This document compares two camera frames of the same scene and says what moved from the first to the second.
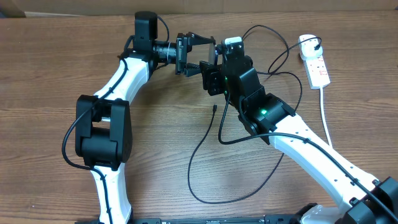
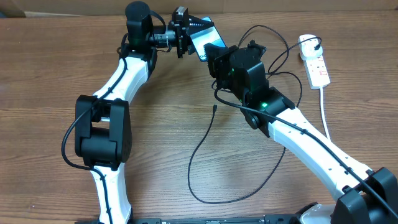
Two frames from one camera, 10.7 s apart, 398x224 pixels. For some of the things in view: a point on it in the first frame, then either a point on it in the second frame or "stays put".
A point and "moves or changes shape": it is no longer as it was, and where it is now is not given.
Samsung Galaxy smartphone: [211, 54] moves or changes shape
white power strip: [317, 72] stays put
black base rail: [265, 219] stays put
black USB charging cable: [226, 202] stays put
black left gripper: [189, 68] -> [182, 27]
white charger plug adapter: [309, 46] stays put
